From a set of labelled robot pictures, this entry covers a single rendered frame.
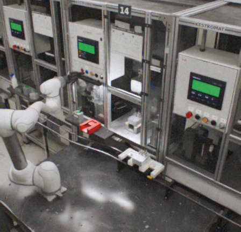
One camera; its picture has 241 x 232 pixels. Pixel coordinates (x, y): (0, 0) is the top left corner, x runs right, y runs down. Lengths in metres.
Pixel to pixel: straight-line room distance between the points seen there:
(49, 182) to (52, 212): 0.22
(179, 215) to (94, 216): 0.63
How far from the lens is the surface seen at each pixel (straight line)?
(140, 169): 2.47
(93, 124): 2.84
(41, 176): 2.42
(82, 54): 2.69
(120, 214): 2.38
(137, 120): 2.75
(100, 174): 2.70
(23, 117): 1.99
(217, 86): 1.99
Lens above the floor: 2.46
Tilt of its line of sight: 30 degrees down
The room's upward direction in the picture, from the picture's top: 1 degrees clockwise
